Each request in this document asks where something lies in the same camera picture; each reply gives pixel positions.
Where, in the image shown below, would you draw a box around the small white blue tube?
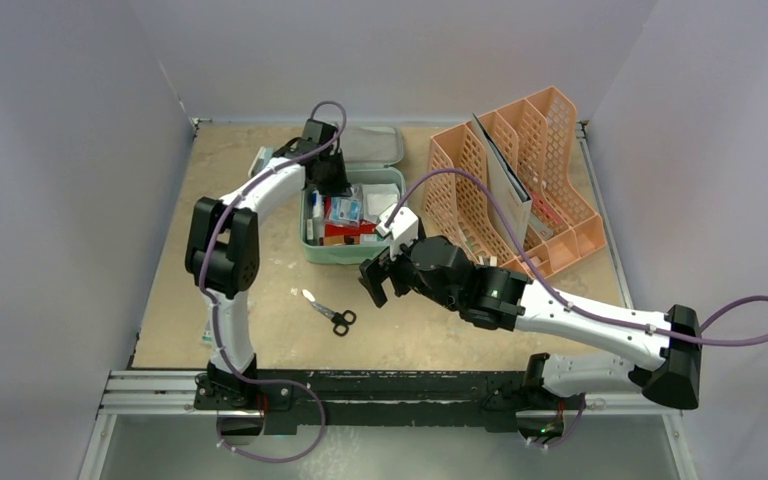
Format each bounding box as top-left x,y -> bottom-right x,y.
311,190 -> 327,225

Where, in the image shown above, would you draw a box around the blue white sachet packet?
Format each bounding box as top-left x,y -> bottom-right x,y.
326,197 -> 363,227

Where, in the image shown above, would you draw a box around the red first aid pouch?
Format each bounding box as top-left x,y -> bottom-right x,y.
324,222 -> 376,237

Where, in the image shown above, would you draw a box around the brown glass medicine bottle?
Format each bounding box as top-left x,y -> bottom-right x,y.
321,235 -> 361,247

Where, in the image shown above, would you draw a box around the white gauze packets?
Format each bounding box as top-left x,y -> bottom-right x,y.
361,183 -> 400,224

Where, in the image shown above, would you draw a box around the black handled scissors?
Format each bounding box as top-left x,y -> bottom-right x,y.
302,289 -> 357,337

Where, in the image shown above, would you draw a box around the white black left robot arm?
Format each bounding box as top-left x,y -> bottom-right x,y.
185,118 -> 350,409

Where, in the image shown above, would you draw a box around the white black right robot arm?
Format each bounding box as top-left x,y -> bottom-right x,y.
359,236 -> 701,410

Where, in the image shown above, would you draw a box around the mint green open case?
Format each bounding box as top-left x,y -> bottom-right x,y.
299,126 -> 406,265

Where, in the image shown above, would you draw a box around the grey folder in organizer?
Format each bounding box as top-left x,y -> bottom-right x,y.
470,112 -> 532,251

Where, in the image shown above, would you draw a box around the peach plastic file organizer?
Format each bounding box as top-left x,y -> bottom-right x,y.
422,86 -> 606,277

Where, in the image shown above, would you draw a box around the bandage box in bag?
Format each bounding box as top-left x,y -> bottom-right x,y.
201,321 -> 214,346

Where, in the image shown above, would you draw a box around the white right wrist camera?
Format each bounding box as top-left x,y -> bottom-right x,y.
375,204 -> 421,260

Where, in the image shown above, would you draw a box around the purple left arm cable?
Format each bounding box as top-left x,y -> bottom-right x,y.
197,100 -> 348,399

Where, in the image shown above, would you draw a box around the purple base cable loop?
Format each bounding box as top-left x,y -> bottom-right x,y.
216,386 -> 330,466

